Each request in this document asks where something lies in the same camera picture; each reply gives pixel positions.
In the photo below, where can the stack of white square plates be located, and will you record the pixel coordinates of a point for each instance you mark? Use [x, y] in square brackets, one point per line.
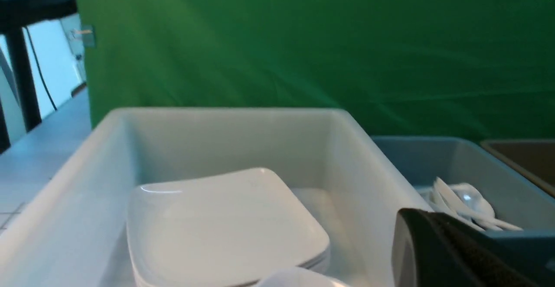
[232, 267]

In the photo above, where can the black table frame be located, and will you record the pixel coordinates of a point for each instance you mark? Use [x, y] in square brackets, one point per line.
[16, 18]

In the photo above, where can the teal plastic spoon bin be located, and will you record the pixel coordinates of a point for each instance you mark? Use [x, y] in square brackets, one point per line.
[514, 199]

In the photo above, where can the large white square plate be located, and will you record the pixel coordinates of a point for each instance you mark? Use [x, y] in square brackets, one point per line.
[237, 209]

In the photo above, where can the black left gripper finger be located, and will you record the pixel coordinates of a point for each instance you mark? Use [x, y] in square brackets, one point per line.
[436, 250]

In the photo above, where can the large white plastic tub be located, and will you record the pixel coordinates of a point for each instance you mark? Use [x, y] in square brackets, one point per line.
[72, 233]

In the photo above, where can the stack of small white bowls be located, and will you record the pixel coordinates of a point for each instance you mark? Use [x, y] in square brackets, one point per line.
[299, 277]

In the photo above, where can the green backdrop cloth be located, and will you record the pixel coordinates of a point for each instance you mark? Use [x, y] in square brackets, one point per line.
[465, 68]

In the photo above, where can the tan plastic chopstick bin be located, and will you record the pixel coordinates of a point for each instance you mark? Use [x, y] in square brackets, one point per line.
[534, 159]

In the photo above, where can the pile of white soup spoons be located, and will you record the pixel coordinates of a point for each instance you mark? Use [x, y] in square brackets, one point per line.
[466, 204]

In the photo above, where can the silver binder clip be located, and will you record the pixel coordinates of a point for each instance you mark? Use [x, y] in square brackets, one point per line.
[85, 35]

